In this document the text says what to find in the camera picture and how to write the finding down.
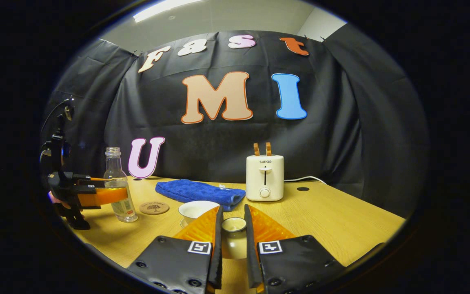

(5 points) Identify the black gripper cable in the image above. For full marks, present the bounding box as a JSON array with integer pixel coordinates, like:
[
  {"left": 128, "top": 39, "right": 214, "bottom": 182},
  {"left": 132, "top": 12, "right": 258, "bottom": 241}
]
[{"left": 40, "top": 97, "right": 73, "bottom": 133}]

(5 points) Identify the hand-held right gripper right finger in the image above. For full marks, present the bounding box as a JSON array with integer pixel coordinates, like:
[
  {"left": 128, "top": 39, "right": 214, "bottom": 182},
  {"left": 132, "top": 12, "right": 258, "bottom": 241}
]
[{"left": 244, "top": 204, "right": 348, "bottom": 294}]

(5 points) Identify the blue towel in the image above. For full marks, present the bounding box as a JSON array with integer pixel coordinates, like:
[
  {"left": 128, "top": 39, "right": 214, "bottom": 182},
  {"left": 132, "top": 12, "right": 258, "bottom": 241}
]
[{"left": 155, "top": 179, "right": 246, "bottom": 212}]

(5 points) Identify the black backdrop cloth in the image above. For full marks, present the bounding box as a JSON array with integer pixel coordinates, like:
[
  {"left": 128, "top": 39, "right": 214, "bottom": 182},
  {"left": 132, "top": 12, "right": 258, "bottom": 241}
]
[{"left": 41, "top": 30, "right": 429, "bottom": 217}]

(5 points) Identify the clear plastic water bottle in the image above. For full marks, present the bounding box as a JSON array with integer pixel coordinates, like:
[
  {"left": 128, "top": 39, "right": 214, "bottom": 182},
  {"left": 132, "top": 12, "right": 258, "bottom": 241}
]
[{"left": 104, "top": 147, "right": 138, "bottom": 223}]

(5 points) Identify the round wooden coaster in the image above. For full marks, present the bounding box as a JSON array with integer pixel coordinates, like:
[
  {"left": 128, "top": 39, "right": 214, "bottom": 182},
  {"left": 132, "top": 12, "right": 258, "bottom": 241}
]
[{"left": 140, "top": 201, "right": 170, "bottom": 215}]

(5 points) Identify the cream ceramic teacup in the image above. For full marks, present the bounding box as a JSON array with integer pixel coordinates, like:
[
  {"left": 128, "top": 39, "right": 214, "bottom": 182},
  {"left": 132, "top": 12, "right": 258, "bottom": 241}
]
[{"left": 178, "top": 200, "right": 220, "bottom": 225}]

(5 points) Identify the cream toaster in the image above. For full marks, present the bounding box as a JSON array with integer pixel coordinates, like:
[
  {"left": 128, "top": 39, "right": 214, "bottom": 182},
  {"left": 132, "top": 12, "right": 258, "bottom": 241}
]
[{"left": 246, "top": 154, "right": 285, "bottom": 202}]

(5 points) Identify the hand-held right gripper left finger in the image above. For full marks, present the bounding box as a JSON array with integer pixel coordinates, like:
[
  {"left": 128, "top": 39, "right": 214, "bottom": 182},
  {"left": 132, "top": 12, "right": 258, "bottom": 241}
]
[{"left": 127, "top": 205, "right": 224, "bottom": 294}]

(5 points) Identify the cream teacup lid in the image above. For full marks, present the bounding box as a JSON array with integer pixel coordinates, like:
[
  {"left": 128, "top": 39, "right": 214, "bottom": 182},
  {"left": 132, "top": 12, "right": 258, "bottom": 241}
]
[{"left": 222, "top": 217, "right": 247, "bottom": 260}]

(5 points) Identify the white power cable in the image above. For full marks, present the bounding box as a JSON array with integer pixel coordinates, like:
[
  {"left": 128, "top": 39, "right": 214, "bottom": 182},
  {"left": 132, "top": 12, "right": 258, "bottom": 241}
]
[{"left": 284, "top": 176, "right": 327, "bottom": 185}]

